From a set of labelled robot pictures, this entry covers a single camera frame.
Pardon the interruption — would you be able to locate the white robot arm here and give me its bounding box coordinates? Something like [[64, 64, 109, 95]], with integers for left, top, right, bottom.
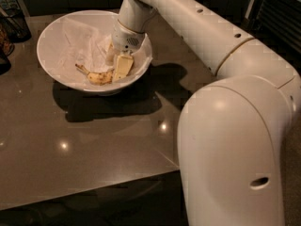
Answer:
[[112, 0, 301, 226]]

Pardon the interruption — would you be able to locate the dark container at left edge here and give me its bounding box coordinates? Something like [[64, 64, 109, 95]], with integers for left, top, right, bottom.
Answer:
[[0, 24, 14, 74]]

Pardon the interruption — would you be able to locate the spotted yellow banana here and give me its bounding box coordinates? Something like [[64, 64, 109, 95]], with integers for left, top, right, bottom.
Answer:
[[75, 64, 114, 86]]

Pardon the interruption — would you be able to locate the white paper liner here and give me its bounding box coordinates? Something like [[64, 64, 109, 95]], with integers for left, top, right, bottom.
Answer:
[[55, 19, 152, 88]]

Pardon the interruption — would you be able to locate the white bowl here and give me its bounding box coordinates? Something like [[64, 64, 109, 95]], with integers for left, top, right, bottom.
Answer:
[[37, 10, 152, 95]]

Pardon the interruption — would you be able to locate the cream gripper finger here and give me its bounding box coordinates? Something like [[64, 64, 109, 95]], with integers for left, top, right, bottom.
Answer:
[[113, 55, 134, 81], [105, 43, 115, 63]]

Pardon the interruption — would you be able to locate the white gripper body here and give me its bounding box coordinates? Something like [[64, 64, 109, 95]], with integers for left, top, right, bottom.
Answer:
[[111, 21, 145, 53]]

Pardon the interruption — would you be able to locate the black vented appliance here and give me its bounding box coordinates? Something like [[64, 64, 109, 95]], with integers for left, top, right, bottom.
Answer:
[[250, 0, 301, 54]]

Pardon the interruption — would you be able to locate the black wire basket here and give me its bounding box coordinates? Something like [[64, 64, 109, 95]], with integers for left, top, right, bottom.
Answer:
[[0, 7, 31, 42]]

